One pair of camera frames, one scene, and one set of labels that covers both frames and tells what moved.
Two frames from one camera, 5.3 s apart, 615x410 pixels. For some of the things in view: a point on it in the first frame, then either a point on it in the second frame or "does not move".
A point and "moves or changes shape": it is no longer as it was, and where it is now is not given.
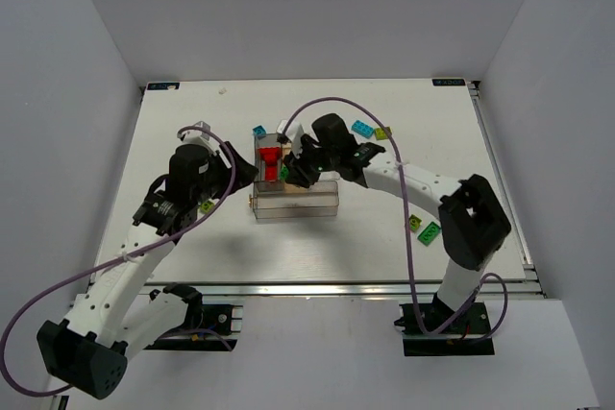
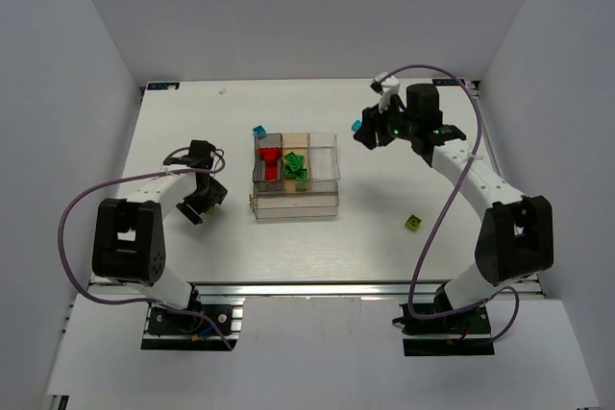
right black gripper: (305, 160) to (373, 129)
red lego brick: (270, 155) does not move
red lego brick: (271, 172) does not move
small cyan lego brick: (259, 131) does not move
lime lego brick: (414, 222) does not move
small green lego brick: (283, 172) moves or changes shape
